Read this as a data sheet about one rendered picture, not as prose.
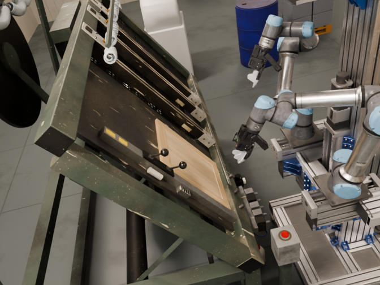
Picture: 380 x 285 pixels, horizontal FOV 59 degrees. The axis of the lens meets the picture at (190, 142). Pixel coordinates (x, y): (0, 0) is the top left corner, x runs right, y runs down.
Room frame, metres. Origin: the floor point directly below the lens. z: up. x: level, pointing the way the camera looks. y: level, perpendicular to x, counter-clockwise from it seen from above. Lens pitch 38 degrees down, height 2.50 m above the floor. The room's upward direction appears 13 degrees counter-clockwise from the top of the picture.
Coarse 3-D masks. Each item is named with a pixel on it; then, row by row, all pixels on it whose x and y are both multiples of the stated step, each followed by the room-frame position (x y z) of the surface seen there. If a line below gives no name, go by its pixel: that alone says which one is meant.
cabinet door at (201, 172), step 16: (160, 128) 1.64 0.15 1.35; (160, 144) 1.47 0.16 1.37; (176, 144) 1.61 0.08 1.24; (160, 160) 1.35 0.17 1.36; (176, 160) 1.44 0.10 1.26; (192, 160) 1.56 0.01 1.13; (208, 160) 1.70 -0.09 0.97; (192, 176) 1.38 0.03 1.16; (208, 176) 1.50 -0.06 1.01; (208, 192) 1.33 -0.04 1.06; (224, 192) 1.45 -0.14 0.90
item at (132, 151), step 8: (104, 128) 1.24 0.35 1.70; (104, 136) 1.21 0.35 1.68; (112, 136) 1.22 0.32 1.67; (112, 144) 1.21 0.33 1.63; (120, 144) 1.21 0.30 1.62; (128, 144) 1.24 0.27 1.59; (128, 152) 1.21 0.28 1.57; (136, 152) 1.22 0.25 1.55; (136, 160) 1.21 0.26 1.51; (144, 160) 1.21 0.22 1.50; (168, 176) 1.21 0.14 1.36; (176, 176) 1.24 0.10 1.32; (176, 184) 1.21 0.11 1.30; (184, 184) 1.22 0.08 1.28; (192, 192) 1.21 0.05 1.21; (200, 192) 1.24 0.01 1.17; (200, 200) 1.21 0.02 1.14; (208, 200) 1.22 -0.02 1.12; (216, 208) 1.22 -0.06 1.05; (224, 208) 1.24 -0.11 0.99; (224, 216) 1.22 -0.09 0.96; (232, 216) 1.22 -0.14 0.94
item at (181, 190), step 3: (180, 186) 1.20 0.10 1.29; (177, 189) 1.19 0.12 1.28; (180, 189) 1.18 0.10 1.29; (183, 189) 1.19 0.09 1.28; (186, 189) 1.21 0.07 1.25; (177, 192) 1.18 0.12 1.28; (180, 192) 1.17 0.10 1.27; (183, 192) 1.17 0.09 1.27; (186, 192) 1.19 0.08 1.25; (189, 192) 1.20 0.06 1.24; (180, 195) 1.17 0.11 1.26; (183, 195) 1.17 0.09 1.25; (186, 195) 1.17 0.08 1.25; (189, 195) 1.17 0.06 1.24; (186, 198) 1.17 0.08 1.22
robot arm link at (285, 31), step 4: (284, 24) 1.64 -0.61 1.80; (288, 24) 1.63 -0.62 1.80; (284, 28) 1.63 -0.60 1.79; (288, 28) 1.62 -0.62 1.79; (280, 32) 1.62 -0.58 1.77; (284, 32) 1.62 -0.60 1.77; (288, 32) 1.61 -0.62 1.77; (280, 36) 1.65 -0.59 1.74; (284, 36) 1.63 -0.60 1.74; (288, 36) 1.62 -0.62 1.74
